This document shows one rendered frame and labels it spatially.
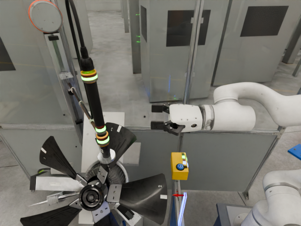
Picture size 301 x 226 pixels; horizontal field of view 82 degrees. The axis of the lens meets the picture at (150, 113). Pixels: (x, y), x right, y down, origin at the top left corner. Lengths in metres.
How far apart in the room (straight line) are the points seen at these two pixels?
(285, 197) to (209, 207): 1.51
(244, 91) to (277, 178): 0.44
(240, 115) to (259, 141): 1.29
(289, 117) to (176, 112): 0.31
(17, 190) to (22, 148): 0.78
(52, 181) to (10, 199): 1.65
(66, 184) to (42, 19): 0.90
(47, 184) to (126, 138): 0.56
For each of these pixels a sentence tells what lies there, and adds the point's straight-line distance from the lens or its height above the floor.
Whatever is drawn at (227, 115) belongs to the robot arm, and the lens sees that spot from 0.58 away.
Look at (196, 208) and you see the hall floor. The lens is 2.29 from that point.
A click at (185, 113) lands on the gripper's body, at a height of 1.68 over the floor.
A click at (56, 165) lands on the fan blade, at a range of 1.05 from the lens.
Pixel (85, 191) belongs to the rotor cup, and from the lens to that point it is 0.94.
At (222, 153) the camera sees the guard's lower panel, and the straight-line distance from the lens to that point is 1.87.
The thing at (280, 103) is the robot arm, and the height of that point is 1.75.
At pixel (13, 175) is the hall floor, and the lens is 3.03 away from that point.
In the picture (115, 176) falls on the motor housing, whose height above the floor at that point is 1.16.
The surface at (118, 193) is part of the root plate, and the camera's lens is 0.96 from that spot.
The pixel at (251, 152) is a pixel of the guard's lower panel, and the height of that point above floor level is 0.73.
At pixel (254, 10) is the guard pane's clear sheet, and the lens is 1.31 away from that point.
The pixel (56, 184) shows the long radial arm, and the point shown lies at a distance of 1.18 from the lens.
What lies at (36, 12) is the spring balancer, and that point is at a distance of 1.18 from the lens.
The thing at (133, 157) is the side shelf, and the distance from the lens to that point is 1.50.
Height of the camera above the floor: 2.01
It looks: 36 degrees down
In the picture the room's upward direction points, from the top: straight up
